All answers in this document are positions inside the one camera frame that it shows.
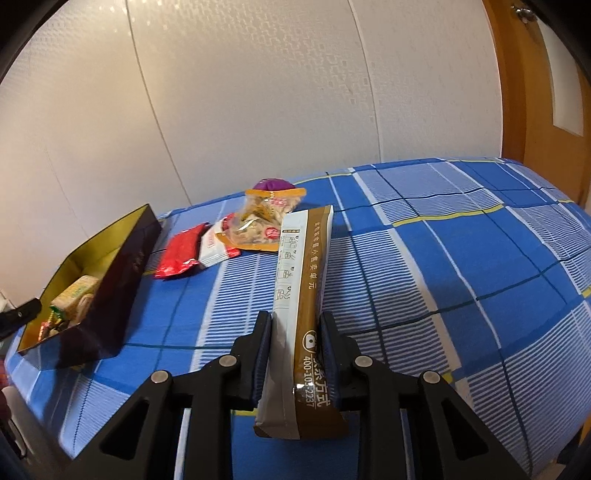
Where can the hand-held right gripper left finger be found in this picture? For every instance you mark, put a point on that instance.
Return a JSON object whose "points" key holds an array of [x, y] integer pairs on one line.
{"points": [[257, 364]]}

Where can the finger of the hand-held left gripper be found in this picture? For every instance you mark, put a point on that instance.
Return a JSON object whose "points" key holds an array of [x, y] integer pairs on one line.
{"points": [[23, 310]]}

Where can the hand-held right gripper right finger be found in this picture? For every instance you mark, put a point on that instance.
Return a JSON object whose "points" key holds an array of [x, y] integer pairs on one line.
{"points": [[328, 362]]}

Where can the green cracker packet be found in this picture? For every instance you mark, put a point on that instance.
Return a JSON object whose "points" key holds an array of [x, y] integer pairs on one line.
{"points": [[76, 295]]}

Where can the gold-lined dark tin box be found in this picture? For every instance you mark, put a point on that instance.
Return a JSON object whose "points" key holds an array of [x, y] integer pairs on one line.
{"points": [[106, 314]]}

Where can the white brown stick sachet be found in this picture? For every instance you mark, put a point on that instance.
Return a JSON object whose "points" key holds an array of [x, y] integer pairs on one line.
{"points": [[300, 277]]}

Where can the small white red packet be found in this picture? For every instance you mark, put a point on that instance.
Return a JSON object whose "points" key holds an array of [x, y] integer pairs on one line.
{"points": [[214, 251]]}

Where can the plain red snack packet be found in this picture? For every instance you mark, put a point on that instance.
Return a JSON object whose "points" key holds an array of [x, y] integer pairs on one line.
{"points": [[180, 254]]}

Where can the clear orange-edged snack packet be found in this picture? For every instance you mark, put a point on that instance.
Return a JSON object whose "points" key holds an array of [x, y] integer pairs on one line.
{"points": [[258, 221]]}

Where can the purple snack packet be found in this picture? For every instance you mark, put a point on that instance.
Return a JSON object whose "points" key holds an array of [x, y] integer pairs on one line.
{"points": [[272, 183]]}

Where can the wooden door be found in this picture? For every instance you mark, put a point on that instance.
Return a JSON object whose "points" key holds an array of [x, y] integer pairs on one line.
{"points": [[521, 115]]}

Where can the metal door knob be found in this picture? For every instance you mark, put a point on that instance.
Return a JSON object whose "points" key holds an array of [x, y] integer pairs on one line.
{"points": [[522, 13]]}

